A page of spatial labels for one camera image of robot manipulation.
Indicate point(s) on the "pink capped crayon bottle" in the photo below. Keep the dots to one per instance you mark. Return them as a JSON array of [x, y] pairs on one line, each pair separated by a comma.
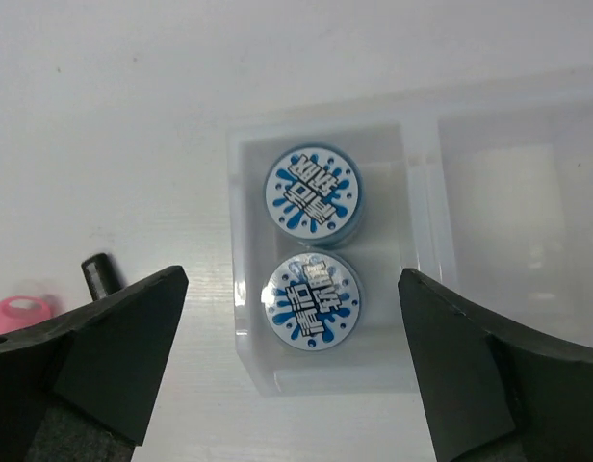
[[21, 311]]

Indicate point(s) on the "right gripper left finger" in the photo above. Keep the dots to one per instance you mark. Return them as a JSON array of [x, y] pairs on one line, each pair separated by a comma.
[[82, 386]]

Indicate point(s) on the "orange highlighter marker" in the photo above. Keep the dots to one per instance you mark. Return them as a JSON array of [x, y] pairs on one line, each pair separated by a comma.
[[102, 275]]

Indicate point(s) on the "white three-compartment tray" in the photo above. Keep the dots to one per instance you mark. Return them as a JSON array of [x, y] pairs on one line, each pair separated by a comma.
[[490, 192]]

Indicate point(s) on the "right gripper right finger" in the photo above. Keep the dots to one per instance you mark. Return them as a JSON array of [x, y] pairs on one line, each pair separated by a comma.
[[494, 389]]

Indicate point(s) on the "blue slime jar labelled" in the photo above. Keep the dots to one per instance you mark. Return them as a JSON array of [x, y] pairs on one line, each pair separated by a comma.
[[313, 300]]

